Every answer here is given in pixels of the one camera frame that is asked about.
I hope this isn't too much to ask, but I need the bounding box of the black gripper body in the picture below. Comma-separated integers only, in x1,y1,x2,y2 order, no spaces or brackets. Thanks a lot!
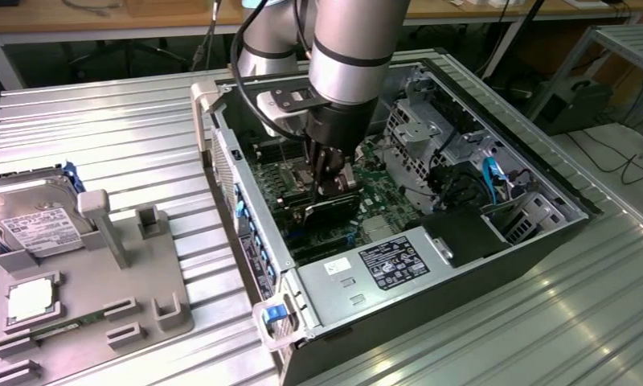
303,96,380,158

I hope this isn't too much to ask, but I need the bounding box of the black graphics card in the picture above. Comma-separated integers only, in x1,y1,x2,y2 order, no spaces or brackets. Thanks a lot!
300,191,363,240

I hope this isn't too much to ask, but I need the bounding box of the green motherboard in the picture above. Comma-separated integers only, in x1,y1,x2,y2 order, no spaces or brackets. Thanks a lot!
244,136,427,267

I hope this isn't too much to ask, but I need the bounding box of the metal disk bay cage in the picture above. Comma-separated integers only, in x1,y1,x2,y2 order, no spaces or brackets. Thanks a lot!
383,95,495,202

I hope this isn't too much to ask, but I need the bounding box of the grey power supply unit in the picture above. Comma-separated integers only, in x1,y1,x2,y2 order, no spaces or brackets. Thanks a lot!
295,225,456,330

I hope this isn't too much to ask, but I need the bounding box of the black open PC case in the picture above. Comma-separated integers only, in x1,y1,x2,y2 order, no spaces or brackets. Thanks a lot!
188,55,604,386

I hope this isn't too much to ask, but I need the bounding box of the black box on floor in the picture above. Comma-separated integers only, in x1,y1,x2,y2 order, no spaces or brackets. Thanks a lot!
537,79,615,136

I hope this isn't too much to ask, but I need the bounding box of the blue disk carrier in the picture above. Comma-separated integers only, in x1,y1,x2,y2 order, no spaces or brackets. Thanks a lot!
0,159,87,202

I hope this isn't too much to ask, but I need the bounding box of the hard disk with white label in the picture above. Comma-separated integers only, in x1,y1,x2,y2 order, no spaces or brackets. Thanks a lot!
0,176,84,259

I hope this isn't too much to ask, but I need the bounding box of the grey parts rack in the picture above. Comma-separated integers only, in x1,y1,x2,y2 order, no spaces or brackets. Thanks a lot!
0,188,195,386

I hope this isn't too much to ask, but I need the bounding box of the metal slat side table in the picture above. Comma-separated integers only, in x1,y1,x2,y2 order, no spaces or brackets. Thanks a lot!
524,23,643,121

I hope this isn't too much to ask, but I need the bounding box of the green RAM stick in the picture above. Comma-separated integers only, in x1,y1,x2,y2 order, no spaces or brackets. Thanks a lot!
30,310,107,335

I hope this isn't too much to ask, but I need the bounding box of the silver CPU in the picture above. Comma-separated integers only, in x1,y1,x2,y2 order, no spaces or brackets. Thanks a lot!
5,277,55,323

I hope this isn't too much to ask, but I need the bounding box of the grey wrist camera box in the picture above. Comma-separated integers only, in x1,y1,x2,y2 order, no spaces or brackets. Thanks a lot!
255,87,331,138

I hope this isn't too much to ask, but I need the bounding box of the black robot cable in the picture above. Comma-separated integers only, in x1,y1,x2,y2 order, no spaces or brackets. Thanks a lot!
227,0,315,142

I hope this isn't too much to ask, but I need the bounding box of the blue SATA wire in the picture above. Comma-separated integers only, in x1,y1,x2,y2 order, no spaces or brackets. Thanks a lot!
480,155,503,207

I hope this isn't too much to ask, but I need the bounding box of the wooden desk with white frame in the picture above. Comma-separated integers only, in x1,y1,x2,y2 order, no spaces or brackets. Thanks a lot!
0,0,643,92

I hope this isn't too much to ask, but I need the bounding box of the black wire on floor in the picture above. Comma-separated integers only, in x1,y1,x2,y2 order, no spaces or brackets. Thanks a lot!
564,130,643,184

